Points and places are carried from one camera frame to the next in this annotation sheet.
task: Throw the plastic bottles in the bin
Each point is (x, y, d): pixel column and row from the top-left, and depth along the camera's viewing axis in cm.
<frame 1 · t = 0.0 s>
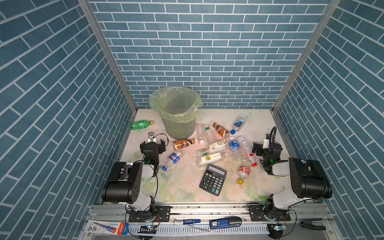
left hand: (153, 140, 93), fingers open
right hand: (262, 141, 95), fingers open
green plastic bin liner: (175, 104, 105), point 16 cm above the table
green plastic soda bottle: (140, 124, 107), point 5 cm above the table
brown coffee bottle near bin: (182, 143, 97), point 5 cm above the table
brown cafe bottle white swirl: (221, 131, 103), point 6 cm above the table
small blue label bottle: (238, 124, 107), point 6 cm above the table
clear bottle green cap: (210, 135, 106), on the table
clear empty bottle white cap: (200, 130, 108), point 2 cm above the table
square tea bottle white cap: (213, 157, 90), point 6 cm above the table
Pocari Sweat blue label bottle: (235, 147, 95), point 6 cm above the table
clear bottle red label: (246, 149, 94), point 5 cm above the table
crushed red bottle yellow cap: (243, 172, 85), point 6 cm above the table
crushed Pepsi bottle blue cap: (174, 158, 90), point 5 cm above the table
black desk calculator: (213, 179, 84), point 3 cm above the table

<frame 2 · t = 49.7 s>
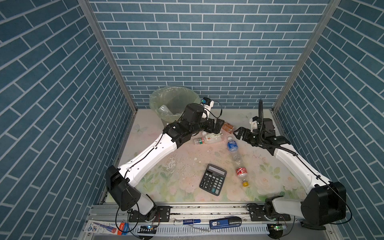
left hand: (217, 119, 71), fingers open
right hand: (238, 133, 83), fingers open
brown cafe bottle white swirl: (228, 127, 105), point 6 cm above the table
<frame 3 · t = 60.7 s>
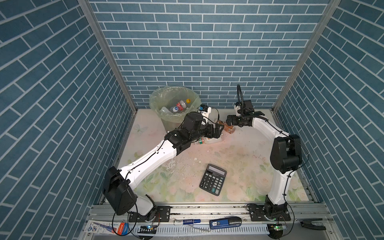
left hand: (217, 125, 73), fingers open
right hand: (231, 119, 98), fingers open
Pocari Sweat blue label bottle: (175, 109, 95), point 21 cm above the table
crushed red bottle yellow cap: (181, 105, 103), point 17 cm above the table
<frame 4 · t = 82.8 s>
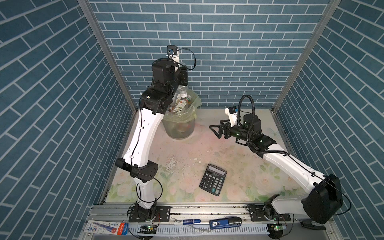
left hand: (182, 65, 64), fingers open
right hand: (213, 123, 74), fingers open
